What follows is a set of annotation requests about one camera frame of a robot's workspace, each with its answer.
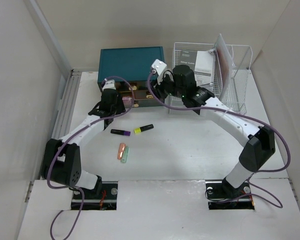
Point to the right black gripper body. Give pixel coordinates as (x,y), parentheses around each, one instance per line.
(167,87)

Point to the black purple marker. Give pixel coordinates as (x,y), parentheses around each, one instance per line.
(120,132)

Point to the orange highlighter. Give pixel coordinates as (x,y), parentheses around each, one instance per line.
(121,150)

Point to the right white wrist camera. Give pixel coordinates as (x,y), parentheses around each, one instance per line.
(159,67)

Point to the clear mesh zip pouch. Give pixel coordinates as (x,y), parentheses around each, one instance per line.
(223,68)

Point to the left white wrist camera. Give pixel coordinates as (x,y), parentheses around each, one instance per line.
(108,84)

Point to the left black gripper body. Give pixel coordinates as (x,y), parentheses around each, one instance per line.
(118,109)

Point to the green highlighter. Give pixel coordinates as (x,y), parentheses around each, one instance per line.
(125,155)

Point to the white wire file rack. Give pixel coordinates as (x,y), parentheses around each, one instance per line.
(234,94)

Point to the black yellow highlighter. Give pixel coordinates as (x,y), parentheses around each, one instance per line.
(143,128)

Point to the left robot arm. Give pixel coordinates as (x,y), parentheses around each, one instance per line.
(62,157)

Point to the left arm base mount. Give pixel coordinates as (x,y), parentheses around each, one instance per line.
(106,200)

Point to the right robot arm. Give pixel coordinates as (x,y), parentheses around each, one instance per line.
(258,142)

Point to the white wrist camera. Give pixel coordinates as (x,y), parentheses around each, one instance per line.
(108,84)
(159,67)

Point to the teal drawer organizer box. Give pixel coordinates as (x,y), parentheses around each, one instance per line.
(130,68)

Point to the aluminium frame rail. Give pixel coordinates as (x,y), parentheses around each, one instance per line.
(65,103)

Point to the grey setup guide booklet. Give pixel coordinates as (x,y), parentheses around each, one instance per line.
(202,63)

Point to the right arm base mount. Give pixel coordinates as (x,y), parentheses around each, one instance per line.
(234,199)

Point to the pink glue stick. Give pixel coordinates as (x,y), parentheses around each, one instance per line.
(127,101)

